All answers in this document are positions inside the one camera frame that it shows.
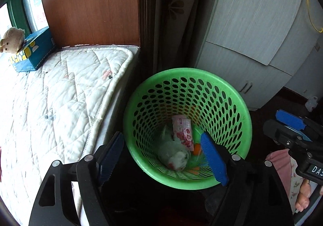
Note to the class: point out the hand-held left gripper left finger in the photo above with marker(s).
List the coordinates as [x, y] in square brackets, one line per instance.
[111, 157]

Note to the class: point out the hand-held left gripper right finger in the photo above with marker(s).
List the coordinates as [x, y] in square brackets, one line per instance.
[214, 157]

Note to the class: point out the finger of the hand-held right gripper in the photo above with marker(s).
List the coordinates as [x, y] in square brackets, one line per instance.
[277, 132]
[290, 120]

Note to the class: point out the plastic bag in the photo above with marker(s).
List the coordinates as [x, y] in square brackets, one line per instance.
[174, 155]

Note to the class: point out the pink flowered packet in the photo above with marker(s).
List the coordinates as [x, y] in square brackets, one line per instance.
[183, 130]

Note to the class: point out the green perforated plastic basket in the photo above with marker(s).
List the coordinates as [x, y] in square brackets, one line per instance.
[176, 89]

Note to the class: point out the person's right hand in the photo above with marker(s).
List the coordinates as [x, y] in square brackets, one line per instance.
[302, 195]

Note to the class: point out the orange plastic piece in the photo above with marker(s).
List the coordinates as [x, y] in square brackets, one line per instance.
[196, 149]

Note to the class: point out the small white object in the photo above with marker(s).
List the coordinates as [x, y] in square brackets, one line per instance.
[311, 104]

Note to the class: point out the white quilted mattress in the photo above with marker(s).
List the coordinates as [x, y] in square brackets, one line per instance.
[50, 102]

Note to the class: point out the white wooden cabinet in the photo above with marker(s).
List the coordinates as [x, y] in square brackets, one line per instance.
[252, 14]

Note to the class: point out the blue spotted tissue box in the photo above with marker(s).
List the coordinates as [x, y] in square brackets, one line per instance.
[35, 51]

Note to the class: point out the dark flowered curtain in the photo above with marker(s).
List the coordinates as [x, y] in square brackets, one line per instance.
[174, 14]

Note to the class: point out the beige plush toy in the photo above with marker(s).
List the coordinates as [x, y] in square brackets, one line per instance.
[11, 40]

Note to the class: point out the brown wooden headboard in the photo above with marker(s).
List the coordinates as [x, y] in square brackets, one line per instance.
[88, 1]

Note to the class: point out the green window frame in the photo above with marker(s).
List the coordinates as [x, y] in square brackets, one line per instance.
[16, 11]

